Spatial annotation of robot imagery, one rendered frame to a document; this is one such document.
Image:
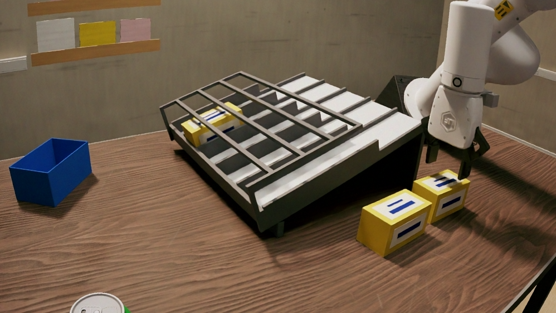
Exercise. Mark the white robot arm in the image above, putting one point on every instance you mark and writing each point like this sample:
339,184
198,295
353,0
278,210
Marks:
485,43

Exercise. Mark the blue open box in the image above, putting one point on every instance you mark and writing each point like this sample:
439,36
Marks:
60,164

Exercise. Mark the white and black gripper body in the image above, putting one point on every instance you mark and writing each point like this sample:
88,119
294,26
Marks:
455,116

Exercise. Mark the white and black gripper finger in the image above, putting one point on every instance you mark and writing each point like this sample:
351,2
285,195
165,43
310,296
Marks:
433,145
470,154

